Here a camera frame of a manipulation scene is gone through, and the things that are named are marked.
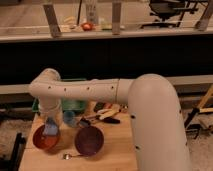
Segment blue sponge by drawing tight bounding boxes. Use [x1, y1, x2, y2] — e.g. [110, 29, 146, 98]
[43, 117, 58, 136]

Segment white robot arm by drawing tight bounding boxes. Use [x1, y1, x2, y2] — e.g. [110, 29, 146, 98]
[28, 68, 192, 171]

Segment purple bowl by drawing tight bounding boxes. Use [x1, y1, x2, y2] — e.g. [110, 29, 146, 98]
[74, 126, 104, 156]

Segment red bowl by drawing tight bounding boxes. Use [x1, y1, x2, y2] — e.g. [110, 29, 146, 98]
[33, 125, 60, 150]

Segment orange carrot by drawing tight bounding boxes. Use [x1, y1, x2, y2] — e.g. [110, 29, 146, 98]
[104, 103, 113, 109]

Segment black rectangular block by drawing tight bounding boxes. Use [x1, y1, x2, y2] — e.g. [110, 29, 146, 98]
[93, 102, 105, 112]

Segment small round tin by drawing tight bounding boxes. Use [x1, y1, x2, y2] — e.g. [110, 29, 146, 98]
[119, 105, 128, 113]

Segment green plastic tray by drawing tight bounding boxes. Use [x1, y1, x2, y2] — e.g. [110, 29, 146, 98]
[29, 79, 87, 116]

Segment small blue cup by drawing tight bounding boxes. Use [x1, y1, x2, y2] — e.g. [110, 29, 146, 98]
[63, 111, 77, 127]

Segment red fruit on shelf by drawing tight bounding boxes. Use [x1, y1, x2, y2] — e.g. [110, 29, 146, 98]
[81, 22, 94, 31]

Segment metal spoon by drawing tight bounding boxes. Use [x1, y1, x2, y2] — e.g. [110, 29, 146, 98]
[62, 153, 86, 160]

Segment black office chair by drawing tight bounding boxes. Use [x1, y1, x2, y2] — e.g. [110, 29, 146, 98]
[141, 0, 208, 28]

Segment black chair at left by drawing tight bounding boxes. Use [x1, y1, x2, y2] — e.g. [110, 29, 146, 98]
[0, 133, 26, 171]

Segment black handled scissors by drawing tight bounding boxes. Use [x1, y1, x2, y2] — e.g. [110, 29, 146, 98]
[78, 109, 120, 127]

